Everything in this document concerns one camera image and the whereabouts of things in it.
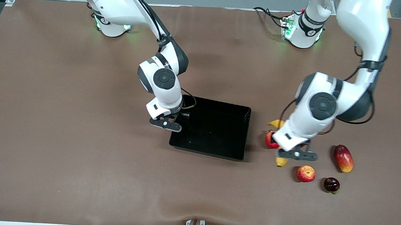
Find red yellow apple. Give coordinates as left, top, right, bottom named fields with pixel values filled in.
left=296, top=164, right=317, bottom=184

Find yellow banana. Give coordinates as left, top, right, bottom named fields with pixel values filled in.
left=264, top=118, right=291, bottom=168

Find black plastic box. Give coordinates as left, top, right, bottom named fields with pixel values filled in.
left=168, top=94, right=252, bottom=162

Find red pomegranate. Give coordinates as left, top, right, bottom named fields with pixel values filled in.
left=264, top=130, right=281, bottom=150

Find red yellow mango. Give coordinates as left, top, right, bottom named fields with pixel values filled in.
left=333, top=144, right=355, bottom=174

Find dark purple mangosteen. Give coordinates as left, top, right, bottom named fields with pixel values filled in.
left=323, top=177, right=341, bottom=195

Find brown table mat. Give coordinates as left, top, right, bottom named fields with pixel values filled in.
left=0, top=0, right=401, bottom=225

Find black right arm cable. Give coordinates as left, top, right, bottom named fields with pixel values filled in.
left=117, top=0, right=204, bottom=110

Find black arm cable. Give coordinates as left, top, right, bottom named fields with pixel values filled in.
left=117, top=0, right=204, bottom=110
left=278, top=37, right=381, bottom=139

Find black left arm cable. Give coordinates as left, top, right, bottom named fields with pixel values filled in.
left=278, top=37, right=381, bottom=139

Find black left base cable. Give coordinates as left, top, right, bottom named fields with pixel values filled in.
left=252, top=6, right=286, bottom=30

